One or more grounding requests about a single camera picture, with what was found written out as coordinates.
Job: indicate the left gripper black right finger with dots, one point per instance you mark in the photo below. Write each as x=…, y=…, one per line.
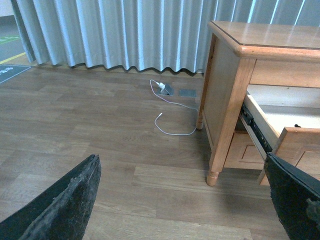
x=296, y=198

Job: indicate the green floor marking mat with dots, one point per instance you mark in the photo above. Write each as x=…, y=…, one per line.
x=8, y=71

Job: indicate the wooden drawer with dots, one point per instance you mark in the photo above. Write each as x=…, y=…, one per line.
x=286, y=125
x=243, y=154

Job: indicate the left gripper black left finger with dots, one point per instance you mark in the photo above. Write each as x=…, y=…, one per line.
x=62, y=211

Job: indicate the closed floor socket cover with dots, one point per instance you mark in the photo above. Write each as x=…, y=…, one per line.
x=190, y=93

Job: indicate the light blue curtain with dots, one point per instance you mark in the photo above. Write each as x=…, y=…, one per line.
x=143, y=34

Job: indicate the wooden nightstand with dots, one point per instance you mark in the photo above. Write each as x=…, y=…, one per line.
x=268, y=59

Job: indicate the open floor socket box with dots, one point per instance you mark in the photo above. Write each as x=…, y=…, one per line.
x=166, y=90

